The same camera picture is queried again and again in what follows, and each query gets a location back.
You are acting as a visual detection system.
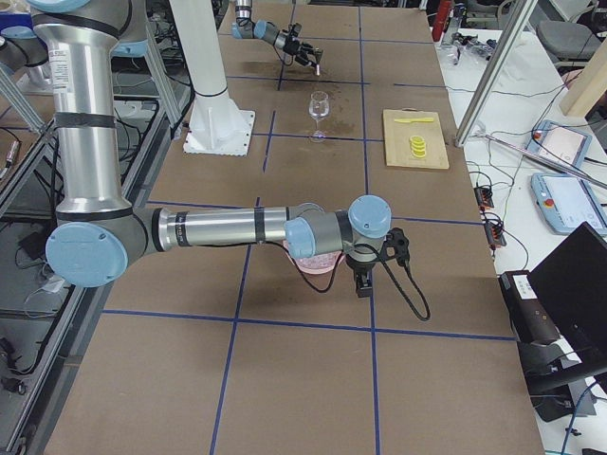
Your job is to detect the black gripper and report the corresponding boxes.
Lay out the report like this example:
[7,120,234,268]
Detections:
[346,246,377,298]
[283,40,322,67]

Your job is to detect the steel cocktail jigger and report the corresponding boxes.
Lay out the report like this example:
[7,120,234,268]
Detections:
[313,52,323,77]

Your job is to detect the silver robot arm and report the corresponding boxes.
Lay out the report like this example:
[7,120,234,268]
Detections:
[231,1,323,75]
[30,1,395,297]

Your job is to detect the clear ice cubes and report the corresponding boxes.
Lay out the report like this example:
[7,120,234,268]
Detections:
[296,252,340,271]

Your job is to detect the clear wine glass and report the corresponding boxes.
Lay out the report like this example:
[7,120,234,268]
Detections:
[308,91,330,142]

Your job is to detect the pink bowl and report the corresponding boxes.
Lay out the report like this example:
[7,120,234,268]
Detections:
[285,251,344,275]

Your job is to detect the wooden cutting board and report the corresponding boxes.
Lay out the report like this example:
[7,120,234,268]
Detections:
[382,109,450,170]

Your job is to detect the yellow plastic knife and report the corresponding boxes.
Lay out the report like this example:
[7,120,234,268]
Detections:
[393,117,435,124]

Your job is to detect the orange connector block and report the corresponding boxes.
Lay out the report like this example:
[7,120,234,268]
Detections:
[484,219,506,250]
[474,187,494,211]

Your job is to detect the red cylinder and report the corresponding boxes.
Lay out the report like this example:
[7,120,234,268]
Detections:
[432,0,451,43]

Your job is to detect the clear plastic bag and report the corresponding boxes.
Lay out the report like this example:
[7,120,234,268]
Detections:
[440,32,498,65]

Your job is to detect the black box device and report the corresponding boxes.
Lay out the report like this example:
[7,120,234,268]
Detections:
[498,270,560,346]

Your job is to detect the black monitor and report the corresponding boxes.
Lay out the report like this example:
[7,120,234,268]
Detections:
[527,222,606,394]

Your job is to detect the near blue teach pendant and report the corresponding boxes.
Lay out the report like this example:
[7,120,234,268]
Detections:
[530,173,606,236]

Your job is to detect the blue teach pendant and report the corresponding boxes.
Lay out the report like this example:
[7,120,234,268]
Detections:
[526,120,592,167]
[530,173,606,236]

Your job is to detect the far blue teach pendant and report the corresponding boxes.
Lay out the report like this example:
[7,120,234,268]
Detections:
[526,120,592,167]

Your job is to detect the metal rod with base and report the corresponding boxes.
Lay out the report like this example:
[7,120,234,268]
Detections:
[471,127,606,190]

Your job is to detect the grey office chair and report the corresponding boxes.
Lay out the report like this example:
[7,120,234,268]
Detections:
[536,1,606,72]

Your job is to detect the black camera cable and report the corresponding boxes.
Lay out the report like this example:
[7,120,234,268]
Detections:
[298,236,432,322]

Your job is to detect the white pedestal column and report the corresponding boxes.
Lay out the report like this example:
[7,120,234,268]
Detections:
[170,0,255,156]

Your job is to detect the aluminium frame post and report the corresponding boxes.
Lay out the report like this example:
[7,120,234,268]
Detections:
[454,0,538,147]

